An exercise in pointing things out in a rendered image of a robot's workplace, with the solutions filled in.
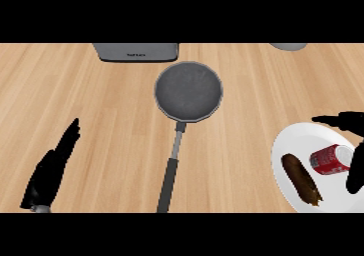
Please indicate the brown sausage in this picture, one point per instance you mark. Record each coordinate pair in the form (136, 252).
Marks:
(300, 178)

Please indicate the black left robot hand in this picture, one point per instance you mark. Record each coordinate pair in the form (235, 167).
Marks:
(48, 170)

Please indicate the grey frying pan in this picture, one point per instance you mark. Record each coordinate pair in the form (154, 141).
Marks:
(188, 92)

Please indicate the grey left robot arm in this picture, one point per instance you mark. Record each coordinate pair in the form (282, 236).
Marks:
(40, 209)

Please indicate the white plate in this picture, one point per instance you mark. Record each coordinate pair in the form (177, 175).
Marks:
(293, 146)

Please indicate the grey appliance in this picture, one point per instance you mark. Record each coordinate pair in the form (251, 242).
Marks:
(136, 52)

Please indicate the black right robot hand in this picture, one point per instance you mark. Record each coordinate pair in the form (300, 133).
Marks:
(358, 166)

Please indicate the pale grey round object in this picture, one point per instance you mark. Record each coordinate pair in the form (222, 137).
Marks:
(288, 46)

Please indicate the red can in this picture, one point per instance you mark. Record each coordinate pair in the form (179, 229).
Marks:
(328, 160)

